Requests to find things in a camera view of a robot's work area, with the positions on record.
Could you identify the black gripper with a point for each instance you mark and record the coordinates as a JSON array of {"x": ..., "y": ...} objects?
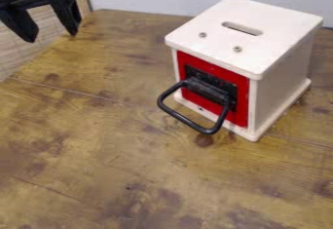
[{"x": 17, "y": 20}]

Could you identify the white wooden box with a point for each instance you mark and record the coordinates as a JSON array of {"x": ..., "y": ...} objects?
[{"x": 262, "y": 42}]

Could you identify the red drawer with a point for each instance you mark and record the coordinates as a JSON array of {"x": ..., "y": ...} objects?
[{"x": 237, "y": 117}]

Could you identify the black metal drawer handle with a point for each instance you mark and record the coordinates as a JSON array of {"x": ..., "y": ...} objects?
[{"x": 211, "y": 89}]

